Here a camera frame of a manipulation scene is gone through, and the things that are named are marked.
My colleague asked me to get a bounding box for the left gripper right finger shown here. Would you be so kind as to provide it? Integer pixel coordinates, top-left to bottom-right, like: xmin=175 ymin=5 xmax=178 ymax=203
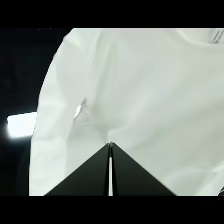
xmin=110 ymin=142 xmax=175 ymax=197

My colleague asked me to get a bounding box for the white long-sleeved shirt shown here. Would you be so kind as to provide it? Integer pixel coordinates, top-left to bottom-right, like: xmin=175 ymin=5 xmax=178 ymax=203
xmin=28 ymin=28 xmax=224 ymax=197

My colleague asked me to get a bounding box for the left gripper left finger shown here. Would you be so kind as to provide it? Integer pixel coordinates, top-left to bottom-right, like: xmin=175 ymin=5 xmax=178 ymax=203
xmin=44 ymin=142 xmax=111 ymax=197

